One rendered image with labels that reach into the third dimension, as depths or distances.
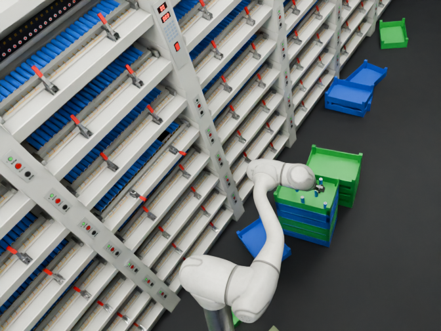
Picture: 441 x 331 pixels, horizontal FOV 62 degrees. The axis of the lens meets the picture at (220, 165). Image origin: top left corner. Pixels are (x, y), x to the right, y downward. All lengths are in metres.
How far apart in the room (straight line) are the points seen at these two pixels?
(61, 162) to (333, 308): 1.60
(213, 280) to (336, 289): 1.16
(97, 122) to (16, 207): 0.37
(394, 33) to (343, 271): 2.22
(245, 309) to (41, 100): 0.87
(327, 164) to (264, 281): 1.29
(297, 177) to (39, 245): 0.99
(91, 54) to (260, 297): 0.93
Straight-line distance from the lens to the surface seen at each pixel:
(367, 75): 3.27
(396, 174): 2.65
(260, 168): 1.55
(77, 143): 1.33
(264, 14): 1.97
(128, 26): 1.34
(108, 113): 1.37
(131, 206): 1.60
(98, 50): 1.29
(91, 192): 1.45
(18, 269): 1.45
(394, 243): 2.40
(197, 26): 1.60
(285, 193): 2.06
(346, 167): 2.35
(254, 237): 2.40
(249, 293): 1.19
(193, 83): 1.60
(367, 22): 3.60
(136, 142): 1.51
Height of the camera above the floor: 2.15
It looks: 51 degrees down
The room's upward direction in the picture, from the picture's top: 21 degrees counter-clockwise
